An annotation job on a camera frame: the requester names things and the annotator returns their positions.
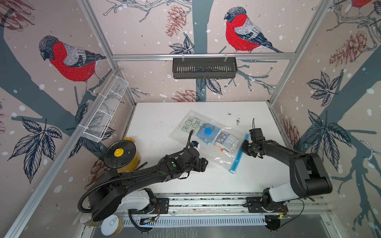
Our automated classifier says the yellow pot black lid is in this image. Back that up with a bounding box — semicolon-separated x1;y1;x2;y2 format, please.
103;137;141;173

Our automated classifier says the black corrugated cable conduit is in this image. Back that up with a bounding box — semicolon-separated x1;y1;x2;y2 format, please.
77;129;195;214

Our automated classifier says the grey patterned towel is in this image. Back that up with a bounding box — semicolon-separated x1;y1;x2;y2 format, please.
214;131;240;155

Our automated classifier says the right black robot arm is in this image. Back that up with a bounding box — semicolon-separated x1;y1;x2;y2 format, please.
241;128;333;212

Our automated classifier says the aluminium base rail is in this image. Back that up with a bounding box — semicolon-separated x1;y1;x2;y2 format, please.
114;193;332;230

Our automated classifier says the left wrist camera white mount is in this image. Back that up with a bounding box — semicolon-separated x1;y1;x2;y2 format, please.
190;141;199;148

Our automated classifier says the white mesh wall shelf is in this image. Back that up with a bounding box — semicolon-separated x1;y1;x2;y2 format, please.
82;76;129;143

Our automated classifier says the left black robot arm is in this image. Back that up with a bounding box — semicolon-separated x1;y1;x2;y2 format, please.
86;147;208;222

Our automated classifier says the black hanging wire basket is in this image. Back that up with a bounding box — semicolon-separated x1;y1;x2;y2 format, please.
172;57;238;79

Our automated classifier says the clear vacuum bag blue zipper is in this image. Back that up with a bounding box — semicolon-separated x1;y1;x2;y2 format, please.
169;110;249;174

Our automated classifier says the glass jar with metal lid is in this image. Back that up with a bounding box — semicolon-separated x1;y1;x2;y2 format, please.
79;213;100;227

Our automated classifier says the cream towel blue bunny print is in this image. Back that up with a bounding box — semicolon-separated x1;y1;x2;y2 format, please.
179;116;205;134

